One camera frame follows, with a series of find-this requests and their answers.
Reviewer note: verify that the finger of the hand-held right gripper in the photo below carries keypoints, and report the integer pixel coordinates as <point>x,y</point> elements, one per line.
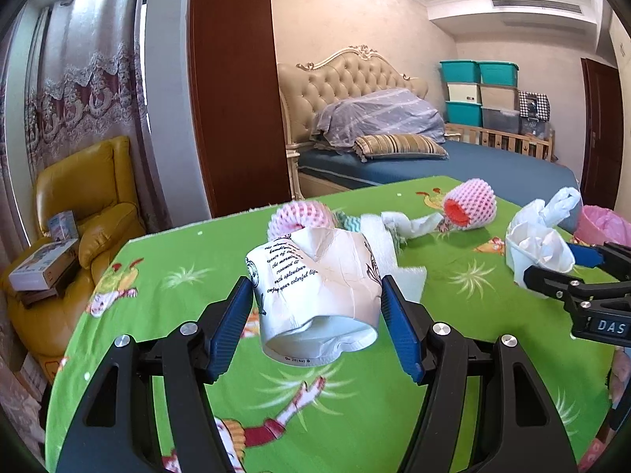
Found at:
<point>547,278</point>
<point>586,254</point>

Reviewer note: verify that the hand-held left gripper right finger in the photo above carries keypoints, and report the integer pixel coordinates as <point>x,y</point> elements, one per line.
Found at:
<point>402,335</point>

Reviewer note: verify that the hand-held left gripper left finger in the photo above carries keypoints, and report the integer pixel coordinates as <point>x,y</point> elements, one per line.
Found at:
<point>229,335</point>

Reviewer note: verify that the waste bin with pink bag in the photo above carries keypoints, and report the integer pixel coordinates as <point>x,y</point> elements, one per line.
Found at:
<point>596,224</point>

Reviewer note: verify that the white plastic bag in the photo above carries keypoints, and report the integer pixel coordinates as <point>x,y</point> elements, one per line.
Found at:
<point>535,241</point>

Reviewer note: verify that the white foam sheet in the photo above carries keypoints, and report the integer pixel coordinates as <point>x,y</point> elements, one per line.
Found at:
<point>399,266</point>

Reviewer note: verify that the white printed paper cup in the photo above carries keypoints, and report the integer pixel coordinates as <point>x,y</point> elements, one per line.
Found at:
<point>320,295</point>

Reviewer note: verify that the pink foam fruit net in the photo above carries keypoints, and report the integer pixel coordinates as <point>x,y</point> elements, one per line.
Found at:
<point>300,219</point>
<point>473,202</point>

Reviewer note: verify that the white paper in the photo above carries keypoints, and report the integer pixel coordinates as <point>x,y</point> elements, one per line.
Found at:
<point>409,226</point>

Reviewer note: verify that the green printed blanket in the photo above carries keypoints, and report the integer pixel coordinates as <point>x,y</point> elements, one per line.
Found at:
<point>345,404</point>

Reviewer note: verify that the dark wooden door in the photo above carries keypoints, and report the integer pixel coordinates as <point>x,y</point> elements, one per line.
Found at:
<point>599,133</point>

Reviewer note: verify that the teal striped wrapper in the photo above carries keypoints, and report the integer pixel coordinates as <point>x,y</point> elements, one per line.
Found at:
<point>350,221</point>

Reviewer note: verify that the bed with blue sheet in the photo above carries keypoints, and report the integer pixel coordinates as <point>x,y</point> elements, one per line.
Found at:
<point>468,162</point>

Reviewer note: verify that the black white checkered bag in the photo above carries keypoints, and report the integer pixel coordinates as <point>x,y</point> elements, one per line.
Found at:
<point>533,106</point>

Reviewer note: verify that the grey clear storage box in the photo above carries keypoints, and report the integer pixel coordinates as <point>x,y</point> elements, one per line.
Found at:
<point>500,119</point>

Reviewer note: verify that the beige storage box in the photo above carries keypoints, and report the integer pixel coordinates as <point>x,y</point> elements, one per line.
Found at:
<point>499,96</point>

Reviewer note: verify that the teal storage box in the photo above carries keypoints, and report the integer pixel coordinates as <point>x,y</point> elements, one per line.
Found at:
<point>498,74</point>
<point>463,114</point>
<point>458,72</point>

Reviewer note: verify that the striped pillow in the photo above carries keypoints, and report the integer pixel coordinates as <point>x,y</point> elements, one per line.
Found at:
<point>399,147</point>

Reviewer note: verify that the yellow leather armchair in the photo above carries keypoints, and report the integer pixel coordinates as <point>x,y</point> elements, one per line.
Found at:
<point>98,197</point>

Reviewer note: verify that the brown cardboard box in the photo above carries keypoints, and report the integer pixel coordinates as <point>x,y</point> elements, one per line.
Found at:
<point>42,374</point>

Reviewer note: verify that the flat white box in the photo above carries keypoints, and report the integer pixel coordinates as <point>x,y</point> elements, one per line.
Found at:
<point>42,266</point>

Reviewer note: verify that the small blue box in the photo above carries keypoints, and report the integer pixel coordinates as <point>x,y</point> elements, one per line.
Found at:
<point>61,224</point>

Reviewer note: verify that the white storage box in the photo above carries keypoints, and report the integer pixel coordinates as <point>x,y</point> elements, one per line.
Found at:
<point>463,93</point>

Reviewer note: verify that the grey-blue quilt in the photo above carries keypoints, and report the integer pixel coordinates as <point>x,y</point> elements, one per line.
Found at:
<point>379,118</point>

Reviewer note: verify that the air conditioner vent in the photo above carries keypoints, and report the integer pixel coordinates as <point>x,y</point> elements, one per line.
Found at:
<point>537,5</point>

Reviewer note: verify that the beige tufted headboard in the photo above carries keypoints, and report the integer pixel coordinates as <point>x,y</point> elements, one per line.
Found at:
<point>345,79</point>

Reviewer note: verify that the lace patterned curtain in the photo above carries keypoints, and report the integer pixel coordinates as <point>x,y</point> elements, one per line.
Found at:
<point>93,74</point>

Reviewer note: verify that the wooden crib rail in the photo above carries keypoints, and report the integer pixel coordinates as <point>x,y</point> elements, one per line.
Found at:
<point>503,142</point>

